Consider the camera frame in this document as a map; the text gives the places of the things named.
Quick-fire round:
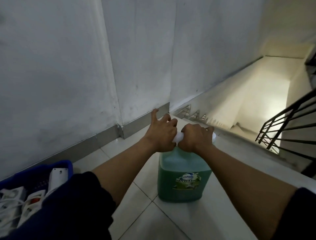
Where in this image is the black metal stair railing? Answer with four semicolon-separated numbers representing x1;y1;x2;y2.
255;88;316;179

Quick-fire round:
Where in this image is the white power strip red switch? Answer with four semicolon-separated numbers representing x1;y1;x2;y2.
17;190;46;228

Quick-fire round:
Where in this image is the person's dark blue right sleeve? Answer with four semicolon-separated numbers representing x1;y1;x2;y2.
272;187;316;240

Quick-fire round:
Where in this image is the person's right forearm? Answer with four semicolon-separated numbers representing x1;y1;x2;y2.
196;145;298;240

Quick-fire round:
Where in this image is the person's right hand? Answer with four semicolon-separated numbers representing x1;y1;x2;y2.
178;123;215;154

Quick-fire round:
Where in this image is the grey metal skirting board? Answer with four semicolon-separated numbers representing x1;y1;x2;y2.
0;102;171;181

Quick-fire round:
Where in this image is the blue plastic basket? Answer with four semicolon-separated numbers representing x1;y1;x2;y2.
0;160;74;196

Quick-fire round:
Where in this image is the person's dark blue left sleeve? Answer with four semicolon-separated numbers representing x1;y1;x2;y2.
4;171;117;240

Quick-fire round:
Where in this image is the person's dark blue sleeve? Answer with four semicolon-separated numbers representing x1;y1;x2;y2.
272;187;316;240
4;171;117;240

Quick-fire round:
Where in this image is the person's left hand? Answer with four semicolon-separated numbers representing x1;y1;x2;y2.
142;108;178;153

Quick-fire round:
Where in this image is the person's left forearm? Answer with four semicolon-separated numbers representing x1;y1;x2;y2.
91;137;161;206

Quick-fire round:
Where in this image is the white tiled staircase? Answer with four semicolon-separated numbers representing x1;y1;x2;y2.
173;56;308;159

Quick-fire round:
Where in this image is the green dish liquid jug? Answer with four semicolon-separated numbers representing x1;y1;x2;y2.
158;132;218;204

